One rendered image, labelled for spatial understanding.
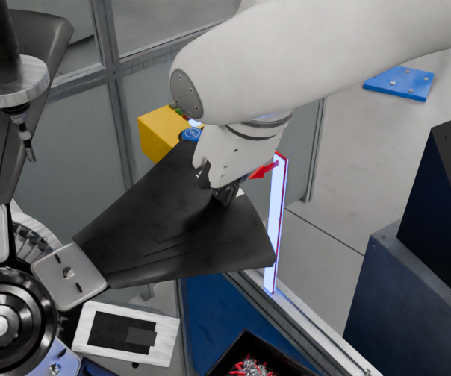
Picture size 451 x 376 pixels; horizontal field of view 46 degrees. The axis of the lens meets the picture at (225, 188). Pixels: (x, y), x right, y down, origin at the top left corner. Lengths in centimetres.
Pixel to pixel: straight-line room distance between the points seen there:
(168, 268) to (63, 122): 84
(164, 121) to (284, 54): 70
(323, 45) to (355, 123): 260
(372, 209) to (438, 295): 150
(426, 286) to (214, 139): 56
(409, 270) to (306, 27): 71
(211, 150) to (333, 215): 185
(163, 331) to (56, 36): 44
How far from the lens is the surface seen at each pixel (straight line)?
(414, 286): 105
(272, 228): 91
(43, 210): 157
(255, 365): 98
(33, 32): 67
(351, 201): 251
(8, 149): 64
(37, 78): 49
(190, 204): 72
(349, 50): 40
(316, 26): 39
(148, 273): 66
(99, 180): 160
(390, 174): 270
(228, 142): 58
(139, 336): 81
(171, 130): 105
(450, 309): 101
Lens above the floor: 170
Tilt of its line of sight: 43 degrees down
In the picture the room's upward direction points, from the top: straight up
